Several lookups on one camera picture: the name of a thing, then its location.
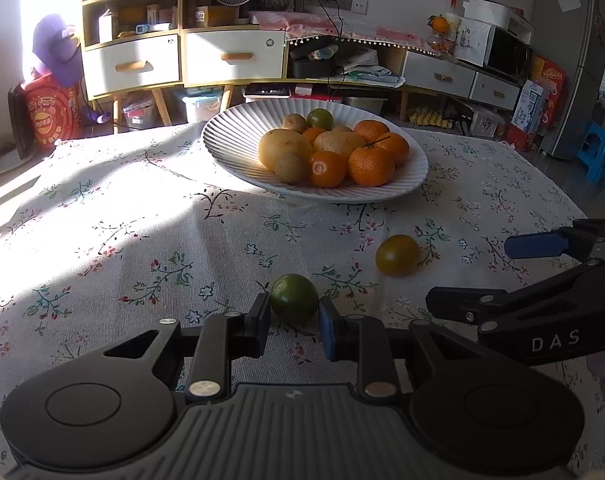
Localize floral white tablecloth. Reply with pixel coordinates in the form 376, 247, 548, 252
0, 120, 605, 480

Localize small white sideboard drawer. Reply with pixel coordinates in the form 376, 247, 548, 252
401, 51, 477, 99
469, 72, 522, 112

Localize dark green-brown tomato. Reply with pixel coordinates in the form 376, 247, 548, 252
375, 234, 420, 277

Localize pink lace cloth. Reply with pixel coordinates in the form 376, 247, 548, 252
247, 10, 436, 55

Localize wall power outlets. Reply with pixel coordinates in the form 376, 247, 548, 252
307, 0, 369, 16

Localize blue plastic stool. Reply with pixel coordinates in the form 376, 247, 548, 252
577, 120, 605, 184

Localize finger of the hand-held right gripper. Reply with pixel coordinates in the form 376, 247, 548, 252
427, 259, 605, 330
504, 218, 605, 266

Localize red printed bag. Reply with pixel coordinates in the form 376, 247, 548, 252
21, 72, 82, 152

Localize grey refrigerator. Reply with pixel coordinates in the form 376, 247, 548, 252
531, 0, 605, 162

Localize orange mandarin with stem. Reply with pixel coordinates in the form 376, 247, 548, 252
348, 135, 397, 187

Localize yellow round pear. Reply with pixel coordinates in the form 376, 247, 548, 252
258, 128, 313, 171
313, 131, 367, 157

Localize white storage bin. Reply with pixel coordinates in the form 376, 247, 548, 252
353, 97, 386, 116

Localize black microwave oven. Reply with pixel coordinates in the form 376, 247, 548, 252
484, 25, 534, 82

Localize blue and white carton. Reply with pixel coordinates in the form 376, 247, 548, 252
505, 80, 553, 152

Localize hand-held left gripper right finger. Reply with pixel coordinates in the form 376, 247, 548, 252
319, 296, 491, 401

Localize green tomato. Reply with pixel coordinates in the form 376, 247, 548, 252
307, 108, 335, 131
270, 273, 320, 324

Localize glass jar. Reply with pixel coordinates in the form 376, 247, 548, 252
427, 31, 457, 56

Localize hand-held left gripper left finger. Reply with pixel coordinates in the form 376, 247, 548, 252
100, 294, 272, 404

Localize black box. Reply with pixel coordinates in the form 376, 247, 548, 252
286, 57, 334, 80

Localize purple plush object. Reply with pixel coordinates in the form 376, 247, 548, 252
32, 13, 84, 90

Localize clear storage box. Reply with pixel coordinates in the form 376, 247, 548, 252
181, 91, 224, 124
121, 97, 162, 131

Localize white flat box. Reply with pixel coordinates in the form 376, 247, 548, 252
463, 0, 536, 31

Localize wooden shelf cabinet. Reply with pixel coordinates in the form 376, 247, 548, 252
80, 0, 308, 128

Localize red cardboard box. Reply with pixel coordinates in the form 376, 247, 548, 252
529, 56, 567, 128

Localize white ribbed plate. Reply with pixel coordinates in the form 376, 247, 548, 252
201, 102, 429, 205

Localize white drawer wooden handle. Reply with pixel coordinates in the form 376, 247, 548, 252
184, 29, 287, 87
81, 34, 182, 99

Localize yellow egg tray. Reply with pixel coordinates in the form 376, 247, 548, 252
409, 107, 455, 128

